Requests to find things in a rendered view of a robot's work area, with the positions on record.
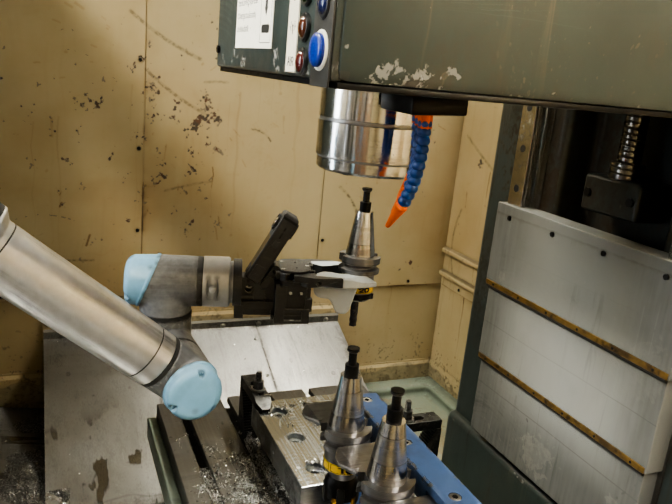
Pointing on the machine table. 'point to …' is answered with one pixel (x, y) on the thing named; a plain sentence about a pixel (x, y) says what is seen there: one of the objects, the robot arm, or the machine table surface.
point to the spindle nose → (362, 136)
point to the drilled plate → (306, 492)
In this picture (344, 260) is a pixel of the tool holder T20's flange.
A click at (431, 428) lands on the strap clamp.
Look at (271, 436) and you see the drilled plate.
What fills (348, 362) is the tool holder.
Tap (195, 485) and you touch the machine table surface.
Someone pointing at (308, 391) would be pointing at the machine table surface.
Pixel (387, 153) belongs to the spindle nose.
